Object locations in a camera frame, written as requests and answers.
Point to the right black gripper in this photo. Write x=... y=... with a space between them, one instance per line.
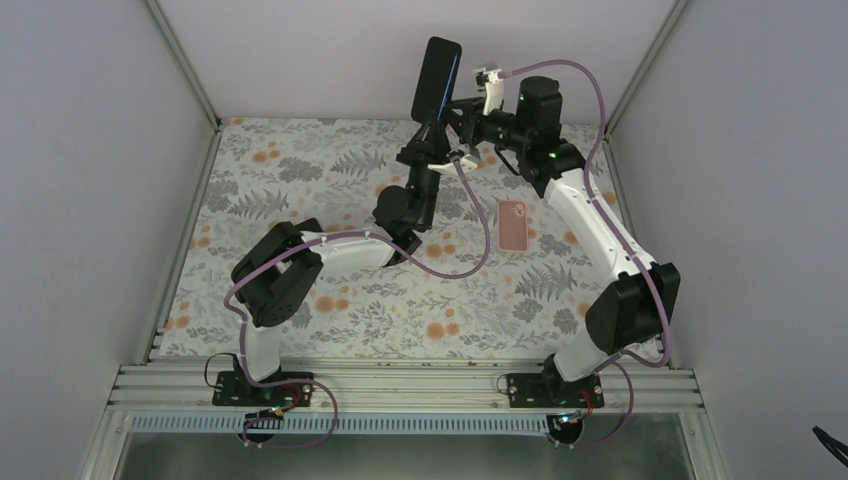
x=466 y=130

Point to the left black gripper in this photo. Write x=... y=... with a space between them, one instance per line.
x=426 y=152

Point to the black phone case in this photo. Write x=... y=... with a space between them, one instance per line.
x=457 y=73

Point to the pink phone case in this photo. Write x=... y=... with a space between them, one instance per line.
x=512 y=230

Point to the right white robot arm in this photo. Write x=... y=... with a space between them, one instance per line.
x=638 y=300

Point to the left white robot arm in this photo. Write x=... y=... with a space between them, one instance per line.
x=275 y=276

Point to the floral table mat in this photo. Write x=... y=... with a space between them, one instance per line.
x=462 y=297

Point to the black object at edge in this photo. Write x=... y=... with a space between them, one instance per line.
x=834 y=446

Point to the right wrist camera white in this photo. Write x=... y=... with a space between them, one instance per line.
x=489 y=80

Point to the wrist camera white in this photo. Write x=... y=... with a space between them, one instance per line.
x=489 y=80
x=457 y=164

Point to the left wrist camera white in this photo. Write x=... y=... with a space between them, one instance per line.
x=457 y=164

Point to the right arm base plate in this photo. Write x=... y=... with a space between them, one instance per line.
x=540 y=390

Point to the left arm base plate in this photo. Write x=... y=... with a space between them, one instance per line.
x=232 y=389

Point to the aluminium mounting rail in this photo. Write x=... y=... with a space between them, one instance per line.
x=425 y=387

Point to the slotted cable duct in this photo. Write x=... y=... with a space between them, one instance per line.
x=354 y=424

